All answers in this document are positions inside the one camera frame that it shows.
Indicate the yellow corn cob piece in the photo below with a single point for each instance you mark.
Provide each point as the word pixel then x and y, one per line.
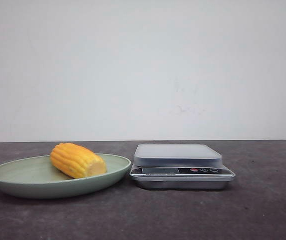
pixel 77 161

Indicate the silver digital kitchen scale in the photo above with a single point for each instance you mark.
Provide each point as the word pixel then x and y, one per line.
pixel 179 166

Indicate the light green plate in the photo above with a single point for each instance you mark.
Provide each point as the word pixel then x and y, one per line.
pixel 37 178

